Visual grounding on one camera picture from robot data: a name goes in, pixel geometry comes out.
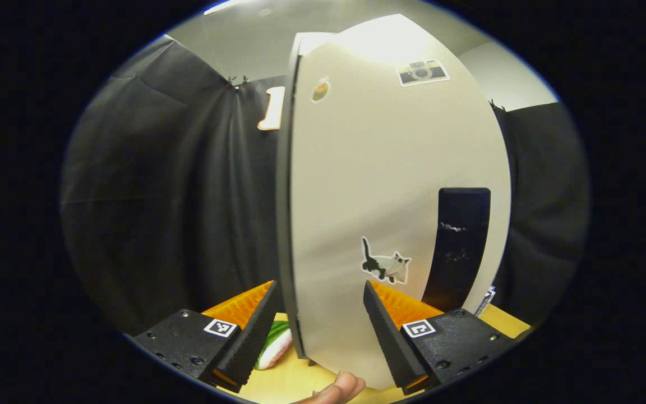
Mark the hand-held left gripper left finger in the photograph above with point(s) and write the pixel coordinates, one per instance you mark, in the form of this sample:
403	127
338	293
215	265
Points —
255	339

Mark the watermelon shaped cushion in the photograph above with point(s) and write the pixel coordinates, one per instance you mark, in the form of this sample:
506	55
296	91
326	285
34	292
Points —
275	348

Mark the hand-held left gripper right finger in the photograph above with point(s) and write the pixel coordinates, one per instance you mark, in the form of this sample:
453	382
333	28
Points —
388	342

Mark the cabinet door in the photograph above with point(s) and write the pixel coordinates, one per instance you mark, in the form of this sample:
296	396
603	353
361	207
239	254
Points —
368	168

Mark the ceiling light panel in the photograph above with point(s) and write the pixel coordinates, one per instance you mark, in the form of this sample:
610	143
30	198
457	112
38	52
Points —
222	7

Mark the dark printed box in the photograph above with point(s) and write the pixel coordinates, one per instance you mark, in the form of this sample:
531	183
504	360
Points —
485	303

